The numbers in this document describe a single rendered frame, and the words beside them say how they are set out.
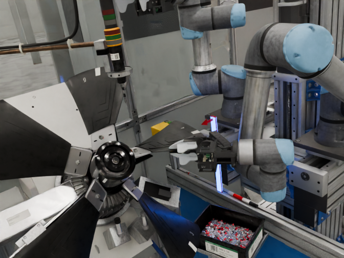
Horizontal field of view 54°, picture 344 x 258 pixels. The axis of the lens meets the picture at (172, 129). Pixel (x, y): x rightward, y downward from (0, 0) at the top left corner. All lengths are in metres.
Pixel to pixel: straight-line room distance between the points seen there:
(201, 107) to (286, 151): 1.30
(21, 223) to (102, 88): 0.46
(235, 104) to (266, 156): 0.67
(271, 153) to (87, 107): 0.58
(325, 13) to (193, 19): 0.55
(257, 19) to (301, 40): 4.31
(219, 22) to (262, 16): 4.09
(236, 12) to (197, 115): 1.15
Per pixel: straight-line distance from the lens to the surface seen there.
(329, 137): 1.36
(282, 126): 1.62
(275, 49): 0.94
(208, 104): 2.26
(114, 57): 0.96
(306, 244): 1.24
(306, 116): 1.58
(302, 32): 0.91
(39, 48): 1.09
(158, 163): 2.09
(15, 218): 1.07
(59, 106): 1.33
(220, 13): 1.17
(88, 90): 1.15
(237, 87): 1.59
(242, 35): 5.06
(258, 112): 1.06
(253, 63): 1.03
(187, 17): 1.18
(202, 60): 1.58
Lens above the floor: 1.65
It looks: 23 degrees down
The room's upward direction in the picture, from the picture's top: 8 degrees counter-clockwise
